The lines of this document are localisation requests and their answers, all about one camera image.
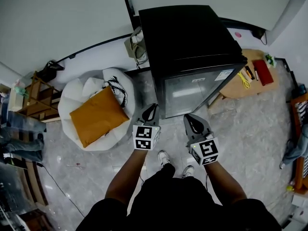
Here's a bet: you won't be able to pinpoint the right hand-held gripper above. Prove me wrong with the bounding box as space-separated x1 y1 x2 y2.
183 114 220 167

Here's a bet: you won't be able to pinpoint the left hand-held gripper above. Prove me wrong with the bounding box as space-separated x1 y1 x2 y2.
132 103 161 152

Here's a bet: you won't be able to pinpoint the black computer monitor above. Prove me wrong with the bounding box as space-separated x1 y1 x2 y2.
138 5 248 120

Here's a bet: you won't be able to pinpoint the person's right forearm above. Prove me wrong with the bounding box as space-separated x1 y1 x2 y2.
204 161 248 205

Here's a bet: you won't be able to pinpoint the person's left forearm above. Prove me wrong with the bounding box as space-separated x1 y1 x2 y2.
105 149 147 205

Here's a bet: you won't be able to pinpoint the black white striped bag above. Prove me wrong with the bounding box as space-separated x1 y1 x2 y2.
102 76 128 109

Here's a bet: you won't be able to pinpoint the person's left white shoe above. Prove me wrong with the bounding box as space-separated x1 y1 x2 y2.
157 150 171 167

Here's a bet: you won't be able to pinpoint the person's white shoe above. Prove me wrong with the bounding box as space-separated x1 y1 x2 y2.
157 150 171 167
182 165 195 179

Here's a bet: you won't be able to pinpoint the person's right white shoe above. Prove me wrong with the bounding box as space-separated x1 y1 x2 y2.
182 165 195 179

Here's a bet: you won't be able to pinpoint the mustard cushion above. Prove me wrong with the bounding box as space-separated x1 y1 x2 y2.
69 85 130 149

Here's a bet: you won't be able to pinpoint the round wooden table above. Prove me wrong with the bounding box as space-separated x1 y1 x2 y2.
208 48 281 109

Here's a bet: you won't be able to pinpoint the yellow scissors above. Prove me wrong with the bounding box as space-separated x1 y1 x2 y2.
237 71 251 90

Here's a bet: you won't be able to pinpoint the canvas tote bag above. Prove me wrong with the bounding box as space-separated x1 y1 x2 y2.
124 26 150 66

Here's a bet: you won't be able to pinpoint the orange black utility knife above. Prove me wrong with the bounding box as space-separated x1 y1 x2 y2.
244 65 255 79

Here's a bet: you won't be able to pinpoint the person's black clothes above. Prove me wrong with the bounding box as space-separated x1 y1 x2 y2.
76 163 282 231

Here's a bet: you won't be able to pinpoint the white beanbag chair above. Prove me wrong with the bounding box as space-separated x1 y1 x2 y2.
57 67 137 152

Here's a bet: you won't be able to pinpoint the red book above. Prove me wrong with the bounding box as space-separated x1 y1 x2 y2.
252 59 274 87

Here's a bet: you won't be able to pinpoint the small potted plant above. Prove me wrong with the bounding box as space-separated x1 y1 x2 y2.
264 53 277 68

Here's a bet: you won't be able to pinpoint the striped sofa cushion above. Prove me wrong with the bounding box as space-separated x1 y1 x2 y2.
295 101 308 127

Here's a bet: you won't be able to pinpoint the dark handbag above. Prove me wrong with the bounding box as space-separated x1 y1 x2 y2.
36 60 65 83

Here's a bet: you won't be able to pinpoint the orange sofa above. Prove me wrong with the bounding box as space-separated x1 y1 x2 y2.
290 95 308 194

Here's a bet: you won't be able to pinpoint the wooden shelf cart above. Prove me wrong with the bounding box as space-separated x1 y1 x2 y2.
16 71 63 123

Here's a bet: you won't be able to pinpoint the white storage box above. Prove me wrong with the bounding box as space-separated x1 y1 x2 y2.
8 85 25 112

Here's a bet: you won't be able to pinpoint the black floor cable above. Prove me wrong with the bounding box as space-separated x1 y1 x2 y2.
36 162 86 218

